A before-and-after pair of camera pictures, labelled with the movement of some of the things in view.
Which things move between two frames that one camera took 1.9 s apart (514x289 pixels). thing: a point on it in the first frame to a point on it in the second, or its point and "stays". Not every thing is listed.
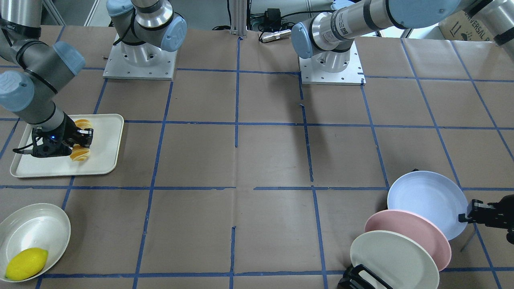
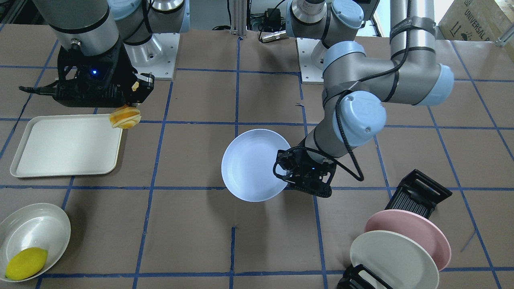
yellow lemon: (26, 263) stays
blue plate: (431, 194) to (247, 165)
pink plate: (416, 227) stays
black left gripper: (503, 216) to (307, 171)
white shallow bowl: (40, 225) stays
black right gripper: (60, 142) to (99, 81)
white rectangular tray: (103, 153) stays
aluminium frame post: (239, 17) stays
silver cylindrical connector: (276, 35) stays
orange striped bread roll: (79, 153) to (125, 117)
